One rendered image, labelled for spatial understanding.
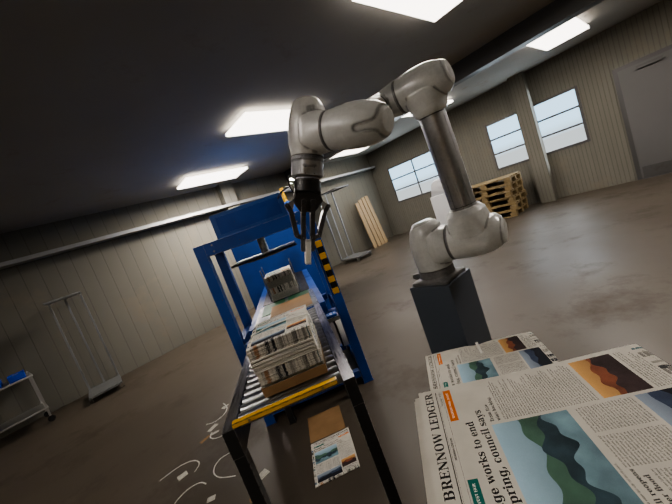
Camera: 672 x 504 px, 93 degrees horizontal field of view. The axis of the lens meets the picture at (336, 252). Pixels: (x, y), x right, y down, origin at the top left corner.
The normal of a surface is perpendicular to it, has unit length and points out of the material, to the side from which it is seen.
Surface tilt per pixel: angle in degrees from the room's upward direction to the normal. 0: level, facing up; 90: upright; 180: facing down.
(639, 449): 0
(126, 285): 90
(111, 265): 90
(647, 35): 90
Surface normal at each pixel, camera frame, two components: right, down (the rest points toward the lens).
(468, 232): -0.51, 0.34
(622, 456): -0.34, -0.93
